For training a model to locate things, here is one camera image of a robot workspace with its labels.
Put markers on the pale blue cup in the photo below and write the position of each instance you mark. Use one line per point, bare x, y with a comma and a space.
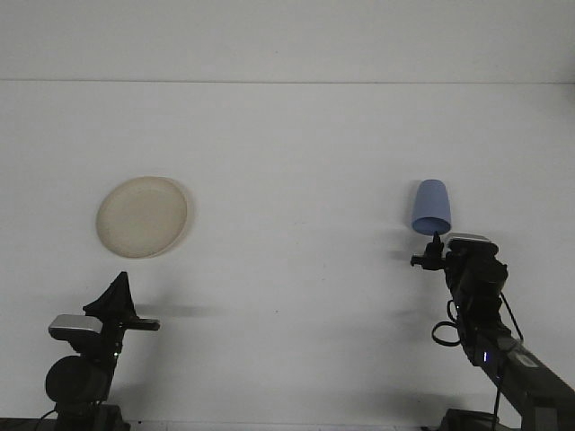
431, 202

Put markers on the pale round plate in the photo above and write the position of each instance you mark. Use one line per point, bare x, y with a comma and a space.
141, 217

